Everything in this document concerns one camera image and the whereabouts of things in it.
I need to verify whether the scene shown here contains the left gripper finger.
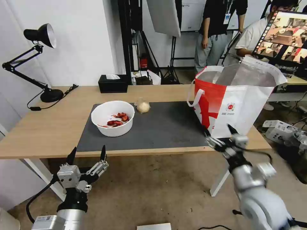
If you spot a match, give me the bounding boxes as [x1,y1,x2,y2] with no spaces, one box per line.
[59,146,78,168]
[86,144,109,179]

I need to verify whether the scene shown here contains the red food scraps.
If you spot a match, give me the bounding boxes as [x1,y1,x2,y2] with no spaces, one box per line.
[97,112,130,128]

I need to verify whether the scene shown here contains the white whiteboard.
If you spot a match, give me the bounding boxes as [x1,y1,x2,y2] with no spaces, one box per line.
[180,0,207,33]

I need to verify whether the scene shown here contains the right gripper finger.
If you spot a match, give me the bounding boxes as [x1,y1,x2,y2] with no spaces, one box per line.
[227,123,239,138]
[202,127,226,151]

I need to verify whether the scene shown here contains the black lamp cable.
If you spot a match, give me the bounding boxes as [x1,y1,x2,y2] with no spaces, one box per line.
[27,84,79,112]

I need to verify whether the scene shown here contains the black tissue box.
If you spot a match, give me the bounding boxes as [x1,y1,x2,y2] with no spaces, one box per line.
[98,74,129,94]

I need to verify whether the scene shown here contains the white printed cardboard box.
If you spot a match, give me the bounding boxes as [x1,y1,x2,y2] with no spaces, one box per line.
[261,119,298,145]

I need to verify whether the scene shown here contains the black desk lamp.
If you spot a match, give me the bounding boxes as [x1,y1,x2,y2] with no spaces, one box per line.
[2,23,65,103]

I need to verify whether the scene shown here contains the red white takeout bag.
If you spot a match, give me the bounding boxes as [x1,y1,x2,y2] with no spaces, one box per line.
[186,55,288,140]

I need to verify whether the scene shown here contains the flat white box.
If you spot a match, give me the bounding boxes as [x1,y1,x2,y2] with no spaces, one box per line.
[137,223,172,230]

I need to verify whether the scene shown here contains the white photo softbox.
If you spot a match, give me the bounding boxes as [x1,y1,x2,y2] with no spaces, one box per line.
[146,0,182,38]

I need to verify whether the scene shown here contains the standing person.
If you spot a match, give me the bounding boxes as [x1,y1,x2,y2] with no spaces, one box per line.
[193,0,248,74]

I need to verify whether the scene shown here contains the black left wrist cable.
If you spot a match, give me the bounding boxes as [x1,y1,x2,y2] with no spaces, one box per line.
[26,178,61,224]

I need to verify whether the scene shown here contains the computer monitor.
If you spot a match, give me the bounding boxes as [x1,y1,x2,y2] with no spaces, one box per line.
[251,9,307,64]

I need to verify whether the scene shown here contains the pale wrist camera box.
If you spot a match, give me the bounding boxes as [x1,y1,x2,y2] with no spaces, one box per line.
[57,165,81,189]
[231,134,249,150]

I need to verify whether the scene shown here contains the black metal rack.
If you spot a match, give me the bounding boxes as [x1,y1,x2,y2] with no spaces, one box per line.
[117,0,145,86]

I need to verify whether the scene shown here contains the seated person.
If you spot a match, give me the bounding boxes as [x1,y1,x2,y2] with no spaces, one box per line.
[234,0,301,66]

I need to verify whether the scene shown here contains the white table leg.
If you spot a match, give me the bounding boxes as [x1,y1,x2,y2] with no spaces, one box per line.
[23,158,67,202]
[209,162,231,197]

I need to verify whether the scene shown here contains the red black device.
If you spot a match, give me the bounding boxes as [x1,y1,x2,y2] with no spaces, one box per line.
[139,53,149,70]

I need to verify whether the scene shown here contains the white round bowl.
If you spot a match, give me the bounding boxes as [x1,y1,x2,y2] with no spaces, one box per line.
[91,100,135,137]

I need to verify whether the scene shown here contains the black tripod stand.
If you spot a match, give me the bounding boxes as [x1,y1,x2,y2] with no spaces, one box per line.
[160,36,181,85]

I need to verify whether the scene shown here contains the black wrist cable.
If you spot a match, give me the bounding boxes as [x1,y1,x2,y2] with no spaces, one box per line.
[240,147,273,166]
[26,178,61,224]

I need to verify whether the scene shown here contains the crumpled beige plastic wrap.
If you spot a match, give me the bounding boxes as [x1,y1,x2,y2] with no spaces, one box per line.
[134,97,152,114]

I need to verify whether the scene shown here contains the dark grey table mat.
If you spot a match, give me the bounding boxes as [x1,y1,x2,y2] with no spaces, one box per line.
[76,101,212,152]

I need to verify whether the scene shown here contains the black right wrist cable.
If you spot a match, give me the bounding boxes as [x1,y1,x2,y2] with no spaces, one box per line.
[240,147,273,166]

